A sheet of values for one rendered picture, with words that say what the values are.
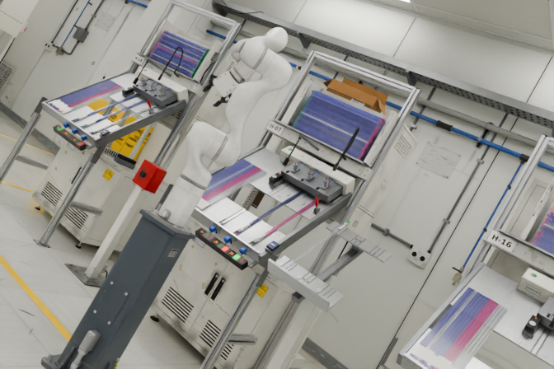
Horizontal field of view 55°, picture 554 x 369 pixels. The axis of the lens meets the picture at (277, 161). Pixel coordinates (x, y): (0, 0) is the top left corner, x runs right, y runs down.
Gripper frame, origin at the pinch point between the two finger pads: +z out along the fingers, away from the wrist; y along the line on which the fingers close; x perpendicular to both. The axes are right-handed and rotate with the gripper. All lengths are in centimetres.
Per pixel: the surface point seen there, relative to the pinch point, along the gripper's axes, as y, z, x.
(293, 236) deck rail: -75, 11, -23
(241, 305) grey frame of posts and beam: -88, 46, -3
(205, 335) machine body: -89, 86, -36
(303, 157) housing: -39, -10, -66
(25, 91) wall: 325, 283, -375
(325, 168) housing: -52, -17, -61
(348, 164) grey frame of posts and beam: -58, -29, -61
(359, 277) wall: -120, 29, -198
